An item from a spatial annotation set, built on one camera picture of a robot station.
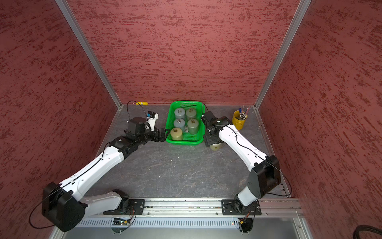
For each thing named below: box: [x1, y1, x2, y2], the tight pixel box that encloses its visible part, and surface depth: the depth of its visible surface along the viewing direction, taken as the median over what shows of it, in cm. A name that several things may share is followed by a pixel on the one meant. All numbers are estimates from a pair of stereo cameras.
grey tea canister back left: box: [174, 107, 186, 120], surface depth 108 cm
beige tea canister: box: [170, 127, 183, 141], surface depth 96 cm
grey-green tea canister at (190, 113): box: [185, 107, 197, 121], surface depth 108 cm
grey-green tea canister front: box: [173, 117, 186, 131], surface depth 102 cm
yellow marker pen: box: [135, 101, 149, 106], surface depth 124 cm
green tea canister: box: [187, 119, 199, 135], surface depth 101 cm
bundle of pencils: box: [237, 105, 251, 120], surface depth 103 cm
